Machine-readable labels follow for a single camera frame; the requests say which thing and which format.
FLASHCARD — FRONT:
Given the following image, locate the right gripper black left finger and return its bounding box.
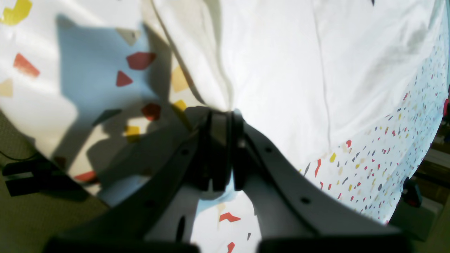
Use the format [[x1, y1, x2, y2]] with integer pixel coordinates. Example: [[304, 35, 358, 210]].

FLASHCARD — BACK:
[[43, 109, 233, 253]]

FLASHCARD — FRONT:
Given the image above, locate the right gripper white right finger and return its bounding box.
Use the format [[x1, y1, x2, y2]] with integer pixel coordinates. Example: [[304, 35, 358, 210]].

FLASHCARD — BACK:
[[232, 110, 413, 253]]

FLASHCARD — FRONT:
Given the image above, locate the white printed T-shirt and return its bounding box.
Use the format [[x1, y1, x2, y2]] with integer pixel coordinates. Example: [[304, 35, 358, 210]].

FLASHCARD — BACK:
[[142, 0, 445, 166]]

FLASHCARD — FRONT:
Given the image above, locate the red black corner clamp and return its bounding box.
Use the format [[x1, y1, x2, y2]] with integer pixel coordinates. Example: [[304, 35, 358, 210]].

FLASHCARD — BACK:
[[401, 177, 423, 208]]

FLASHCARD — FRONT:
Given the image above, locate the terrazzo patterned tablecloth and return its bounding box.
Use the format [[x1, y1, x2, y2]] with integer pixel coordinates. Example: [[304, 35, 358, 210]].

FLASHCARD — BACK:
[[1, 0, 449, 253]]

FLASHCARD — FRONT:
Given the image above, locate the black table clamp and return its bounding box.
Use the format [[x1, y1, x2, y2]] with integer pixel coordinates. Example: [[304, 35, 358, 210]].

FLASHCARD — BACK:
[[1, 160, 90, 202]]

